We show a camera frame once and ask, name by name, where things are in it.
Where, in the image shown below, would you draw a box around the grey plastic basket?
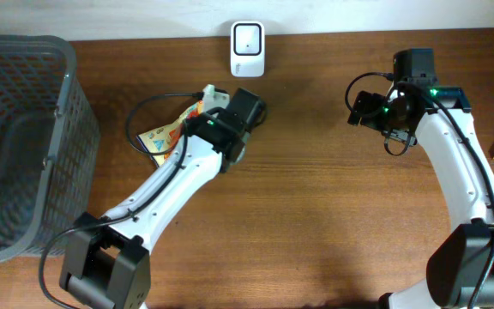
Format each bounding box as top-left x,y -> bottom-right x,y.
0,35 -> 100,263

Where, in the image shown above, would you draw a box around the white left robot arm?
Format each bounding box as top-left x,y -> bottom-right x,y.
59,86 -> 268,308

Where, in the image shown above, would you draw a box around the yellow wet wipes pack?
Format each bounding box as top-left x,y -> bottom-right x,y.
136,100 -> 204,167

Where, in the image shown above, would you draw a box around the white barcode scanner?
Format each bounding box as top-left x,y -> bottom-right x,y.
230,21 -> 266,78

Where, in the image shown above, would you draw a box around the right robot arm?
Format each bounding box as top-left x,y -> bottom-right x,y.
346,48 -> 494,308

